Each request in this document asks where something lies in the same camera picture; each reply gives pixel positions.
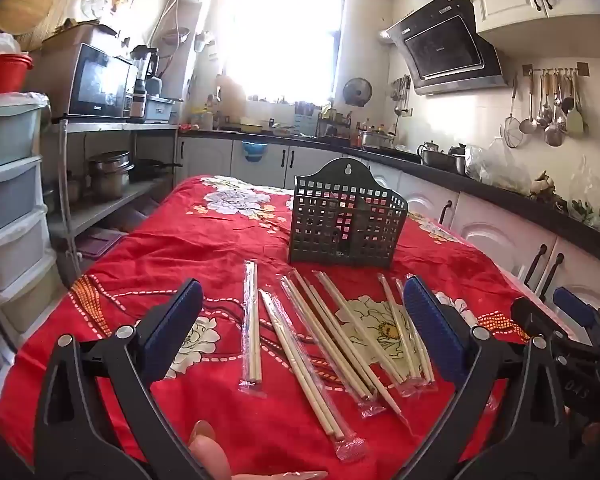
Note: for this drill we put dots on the wooden cutting board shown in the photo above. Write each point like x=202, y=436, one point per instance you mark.
x=232, y=100

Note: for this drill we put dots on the person's left hand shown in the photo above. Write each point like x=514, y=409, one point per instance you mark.
x=212, y=452

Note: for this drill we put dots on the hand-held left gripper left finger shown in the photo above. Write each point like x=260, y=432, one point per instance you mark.
x=172, y=330

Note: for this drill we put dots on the steel bowl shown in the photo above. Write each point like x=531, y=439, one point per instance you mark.
x=442, y=161

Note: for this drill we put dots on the red plastic bucket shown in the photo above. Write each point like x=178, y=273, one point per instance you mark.
x=2, y=77

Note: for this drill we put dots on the black kitchen countertop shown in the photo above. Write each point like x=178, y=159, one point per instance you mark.
x=505, y=200

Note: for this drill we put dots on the clear plastic bag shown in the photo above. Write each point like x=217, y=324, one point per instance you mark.
x=500, y=167

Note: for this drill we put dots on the red floral blanket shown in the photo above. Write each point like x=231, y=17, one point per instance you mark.
x=180, y=240

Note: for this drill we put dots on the black frying pan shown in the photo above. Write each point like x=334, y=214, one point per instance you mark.
x=147, y=169

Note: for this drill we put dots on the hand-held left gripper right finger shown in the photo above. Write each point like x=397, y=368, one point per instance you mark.
x=435, y=330

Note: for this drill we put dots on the row of hanging kitchen utensils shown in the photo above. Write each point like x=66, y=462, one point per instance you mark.
x=555, y=130

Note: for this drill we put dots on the steel kettle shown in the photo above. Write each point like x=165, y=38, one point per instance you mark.
x=428, y=154

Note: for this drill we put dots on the yellow bowl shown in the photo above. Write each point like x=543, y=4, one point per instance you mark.
x=251, y=125

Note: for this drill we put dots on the cluster of condiment bottles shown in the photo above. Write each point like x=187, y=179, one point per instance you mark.
x=372, y=126

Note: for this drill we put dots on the black slotted utensil holder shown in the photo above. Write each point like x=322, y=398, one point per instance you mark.
x=325, y=176

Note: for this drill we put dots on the row of chopstick packs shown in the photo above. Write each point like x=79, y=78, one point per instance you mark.
x=252, y=335

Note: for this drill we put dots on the grey storage container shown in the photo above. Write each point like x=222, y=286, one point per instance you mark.
x=158, y=109

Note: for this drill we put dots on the small hanging utensil rack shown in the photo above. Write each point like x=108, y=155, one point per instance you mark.
x=401, y=92

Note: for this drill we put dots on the wall utensil rail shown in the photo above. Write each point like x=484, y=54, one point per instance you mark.
x=555, y=69

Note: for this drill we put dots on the kitchen window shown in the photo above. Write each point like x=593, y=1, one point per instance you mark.
x=290, y=35

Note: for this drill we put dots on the woven bamboo tray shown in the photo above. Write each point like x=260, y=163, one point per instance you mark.
x=30, y=5

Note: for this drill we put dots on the white lower kitchen cabinets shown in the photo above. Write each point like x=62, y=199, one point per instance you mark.
x=480, y=225

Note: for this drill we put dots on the metal shelf rack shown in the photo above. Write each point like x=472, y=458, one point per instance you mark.
x=110, y=127

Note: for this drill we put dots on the brown cardboard box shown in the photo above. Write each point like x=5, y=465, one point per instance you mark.
x=75, y=37

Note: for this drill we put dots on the blue hanging bin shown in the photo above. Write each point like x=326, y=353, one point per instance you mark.
x=255, y=152

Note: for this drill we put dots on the white round plate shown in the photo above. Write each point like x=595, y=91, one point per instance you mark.
x=97, y=0

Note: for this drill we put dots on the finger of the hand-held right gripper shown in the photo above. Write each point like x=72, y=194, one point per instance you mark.
x=575, y=307
x=535, y=317

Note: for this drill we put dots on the black range hood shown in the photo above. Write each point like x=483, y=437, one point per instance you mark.
x=445, y=45

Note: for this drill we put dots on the light blue knife holder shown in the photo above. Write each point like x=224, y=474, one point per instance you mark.
x=307, y=117

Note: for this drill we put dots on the steel cooking pot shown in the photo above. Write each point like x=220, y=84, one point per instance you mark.
x=375, y=139

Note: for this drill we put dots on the blender jug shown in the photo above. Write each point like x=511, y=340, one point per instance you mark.
x=145, y=67

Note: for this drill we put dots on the black microwave oven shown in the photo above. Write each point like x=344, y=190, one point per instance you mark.
x=100, y=82

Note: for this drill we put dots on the round wall fan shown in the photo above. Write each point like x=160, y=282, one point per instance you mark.
x=357, y=91

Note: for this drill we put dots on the plastic drawer unit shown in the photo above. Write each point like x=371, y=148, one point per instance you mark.
x=7, y=190

